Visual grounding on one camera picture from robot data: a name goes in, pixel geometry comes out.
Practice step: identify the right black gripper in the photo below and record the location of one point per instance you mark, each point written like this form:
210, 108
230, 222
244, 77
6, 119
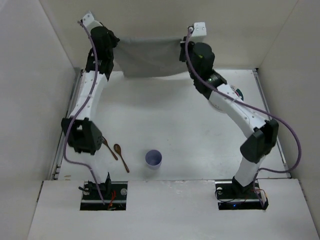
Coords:
183, 50

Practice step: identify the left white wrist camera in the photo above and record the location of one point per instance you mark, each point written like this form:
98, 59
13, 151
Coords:
89, 21

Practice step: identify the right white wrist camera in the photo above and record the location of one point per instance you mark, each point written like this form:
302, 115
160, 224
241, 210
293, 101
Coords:
198, 30

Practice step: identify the brown wooden fork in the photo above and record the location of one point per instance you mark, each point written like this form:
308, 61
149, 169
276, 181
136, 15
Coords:
104, 141

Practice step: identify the grey cloth placemat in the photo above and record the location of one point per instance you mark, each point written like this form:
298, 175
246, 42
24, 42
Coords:
149, 57

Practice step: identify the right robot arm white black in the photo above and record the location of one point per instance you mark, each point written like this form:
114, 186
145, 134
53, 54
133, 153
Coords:
261, 133

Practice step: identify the brown wooden spoon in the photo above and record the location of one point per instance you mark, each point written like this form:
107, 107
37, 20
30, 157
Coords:
118, 150

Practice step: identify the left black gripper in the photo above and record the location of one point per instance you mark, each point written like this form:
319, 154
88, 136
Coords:
113, 41

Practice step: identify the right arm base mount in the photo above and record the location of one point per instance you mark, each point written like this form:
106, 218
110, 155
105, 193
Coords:
252, 199

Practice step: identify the left aluminium table rail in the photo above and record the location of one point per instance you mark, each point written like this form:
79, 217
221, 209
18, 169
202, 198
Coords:
58, 156

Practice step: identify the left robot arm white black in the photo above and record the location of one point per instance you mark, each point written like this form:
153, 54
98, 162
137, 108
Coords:
80, 131

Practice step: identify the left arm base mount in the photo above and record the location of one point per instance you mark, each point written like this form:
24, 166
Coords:
114, 196

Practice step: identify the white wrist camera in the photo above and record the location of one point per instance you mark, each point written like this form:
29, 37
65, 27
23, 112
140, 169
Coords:
89, 21
198, 30

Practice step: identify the purple cup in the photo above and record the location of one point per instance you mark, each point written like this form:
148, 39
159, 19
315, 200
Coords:
153, 159

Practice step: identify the white plate green red rim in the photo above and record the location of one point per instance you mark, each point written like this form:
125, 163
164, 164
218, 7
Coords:
236, 91

